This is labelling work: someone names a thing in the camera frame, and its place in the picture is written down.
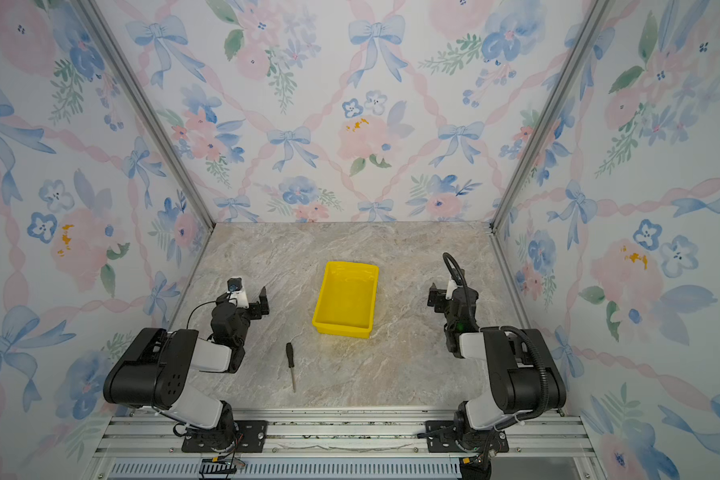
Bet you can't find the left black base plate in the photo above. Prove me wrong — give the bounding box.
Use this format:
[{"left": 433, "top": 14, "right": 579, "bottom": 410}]
[{"left": 181, "top": 420, "right": 269, "bottom": 454}]

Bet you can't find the yellow plastic bin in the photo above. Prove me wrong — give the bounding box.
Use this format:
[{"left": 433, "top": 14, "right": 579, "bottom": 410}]
[{"left": 312, "top": 261, "right": 380, "bottom": 339}]

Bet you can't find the aluminium rail frame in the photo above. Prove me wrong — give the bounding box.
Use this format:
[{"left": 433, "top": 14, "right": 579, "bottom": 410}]
[{"left": 83, "top": 407, "right": 606, "bottom": 479}]

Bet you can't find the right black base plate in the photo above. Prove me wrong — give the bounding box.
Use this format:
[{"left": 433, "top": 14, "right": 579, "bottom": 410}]
[{"left": 417, "top": 420, "right": 509, "bottom": 455}]

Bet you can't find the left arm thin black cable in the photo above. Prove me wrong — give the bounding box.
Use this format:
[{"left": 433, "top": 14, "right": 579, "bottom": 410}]
[{"left": 185, "top": 299, "right": 218, "bottom": 330}]

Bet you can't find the black handled screwdriver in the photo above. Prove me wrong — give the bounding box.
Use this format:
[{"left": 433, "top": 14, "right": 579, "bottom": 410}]
[{"left": 285, "top": 342, "right": 296, "bottom": 392}]

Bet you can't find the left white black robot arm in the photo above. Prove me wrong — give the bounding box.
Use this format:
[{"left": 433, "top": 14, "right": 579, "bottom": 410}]
[{"left": 103, "top": 278, "right": 269, "bottom": 454}]

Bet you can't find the right aluminium corner post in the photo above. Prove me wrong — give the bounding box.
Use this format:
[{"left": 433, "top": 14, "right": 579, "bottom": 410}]
[{"left": 490, "top": 0, "right": 612, "bottom": 236}]

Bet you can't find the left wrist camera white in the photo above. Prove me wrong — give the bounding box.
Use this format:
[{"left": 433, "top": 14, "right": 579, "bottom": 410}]
[{"left": 226, "top": 277, "right": 249, "bottom": 309}]

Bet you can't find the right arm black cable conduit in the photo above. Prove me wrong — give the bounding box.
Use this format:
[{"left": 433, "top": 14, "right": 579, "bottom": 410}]
[{"left": 442, "top": 251, "right": 550, "bottom": 428}]

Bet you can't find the left aluminium corner post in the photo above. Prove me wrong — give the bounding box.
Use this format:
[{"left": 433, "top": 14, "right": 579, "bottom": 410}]
[{"left": 71, "top": 0, "right": 215, "bottom": 230}]

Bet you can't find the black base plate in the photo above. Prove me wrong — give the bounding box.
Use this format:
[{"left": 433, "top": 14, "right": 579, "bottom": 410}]
[
  {"left": 417, "top": 420, "right": 509, "bottom": 455},
  {"left": 181, "top": 420, "right": 269, "bottom": 454}
]

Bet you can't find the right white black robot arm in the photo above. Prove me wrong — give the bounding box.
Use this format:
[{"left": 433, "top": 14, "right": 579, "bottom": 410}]
[{"left": 418, "top": 280, "right": 567, "bottom": 455}]

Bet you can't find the aluminium corner post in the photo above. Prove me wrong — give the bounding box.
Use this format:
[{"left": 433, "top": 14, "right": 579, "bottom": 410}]
[
  {"left": 71, "top": 0, "right": 215, "bottom": 230},
  {"left": 490, "top": 0, "right": 612, "bottom": 236}
]

